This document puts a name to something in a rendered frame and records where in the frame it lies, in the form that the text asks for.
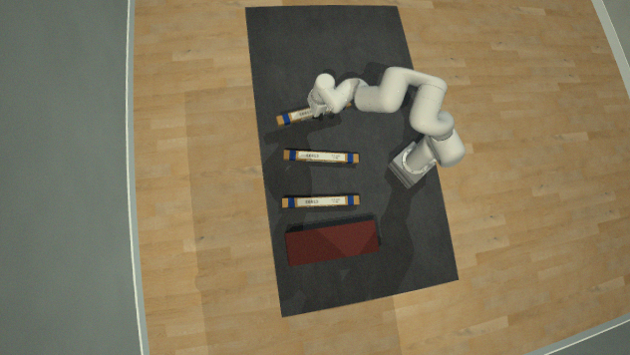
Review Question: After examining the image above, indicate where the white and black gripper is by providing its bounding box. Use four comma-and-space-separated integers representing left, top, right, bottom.
307, 89, 327, 122

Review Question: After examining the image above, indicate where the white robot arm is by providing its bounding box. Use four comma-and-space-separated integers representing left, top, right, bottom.
311, 67, 466, 175

